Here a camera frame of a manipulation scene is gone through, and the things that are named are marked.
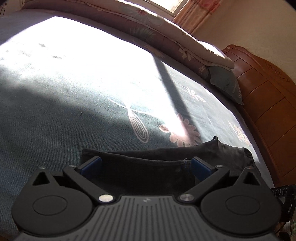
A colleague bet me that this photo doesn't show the black sweatpants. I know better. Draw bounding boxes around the black sweatpants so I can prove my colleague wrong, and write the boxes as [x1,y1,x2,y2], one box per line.
[81,136,257,196]

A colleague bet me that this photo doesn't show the grey patterned bed sheet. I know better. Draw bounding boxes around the grey patterned bed sheet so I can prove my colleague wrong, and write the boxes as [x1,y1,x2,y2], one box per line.
[1,9,274,239]

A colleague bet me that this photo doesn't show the green grey pillow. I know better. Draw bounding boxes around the green grey pillow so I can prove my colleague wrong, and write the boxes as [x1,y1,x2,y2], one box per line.
[208,66,243,105]

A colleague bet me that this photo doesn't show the wooden headboard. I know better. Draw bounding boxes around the wooden headboard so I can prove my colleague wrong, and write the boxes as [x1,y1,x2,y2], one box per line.
[223,45,295,187]

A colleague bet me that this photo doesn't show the folded floral quilt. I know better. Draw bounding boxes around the folded floral quilt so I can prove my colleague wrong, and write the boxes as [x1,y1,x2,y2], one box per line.
[22,1,234,79]

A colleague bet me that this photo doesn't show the right pink curtain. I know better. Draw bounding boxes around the right pink curtain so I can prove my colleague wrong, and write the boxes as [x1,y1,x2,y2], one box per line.
[173,0,223,35]

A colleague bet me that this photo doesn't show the window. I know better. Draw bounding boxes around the window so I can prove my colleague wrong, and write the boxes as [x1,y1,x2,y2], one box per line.
[147,0,188,15]

